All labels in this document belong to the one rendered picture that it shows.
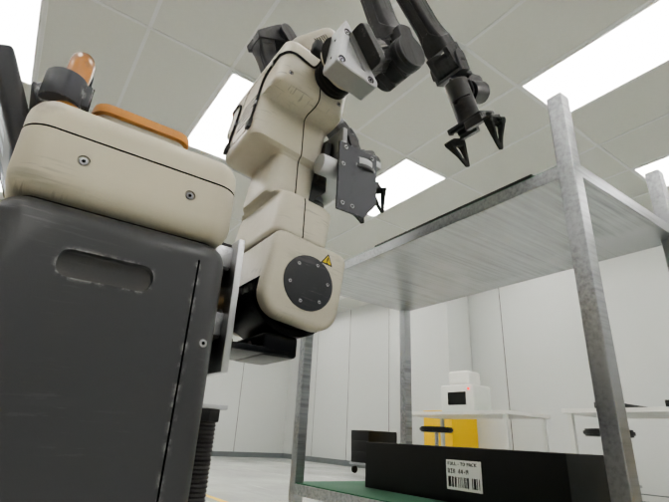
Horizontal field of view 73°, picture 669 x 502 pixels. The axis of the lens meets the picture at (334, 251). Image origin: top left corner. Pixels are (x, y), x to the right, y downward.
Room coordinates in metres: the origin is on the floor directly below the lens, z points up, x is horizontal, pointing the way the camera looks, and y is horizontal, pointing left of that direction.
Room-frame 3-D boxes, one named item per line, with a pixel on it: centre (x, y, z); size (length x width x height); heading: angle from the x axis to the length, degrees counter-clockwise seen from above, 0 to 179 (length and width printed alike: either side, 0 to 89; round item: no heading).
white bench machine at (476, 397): (5.48, -1.60, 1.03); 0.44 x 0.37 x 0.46; 40
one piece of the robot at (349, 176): (0.92, 0.04, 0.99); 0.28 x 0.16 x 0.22; 34
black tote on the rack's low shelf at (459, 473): (1.18, -0.35, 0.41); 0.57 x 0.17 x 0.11; 34
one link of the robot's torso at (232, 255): (0.90, 0.18, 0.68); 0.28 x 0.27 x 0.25; 34
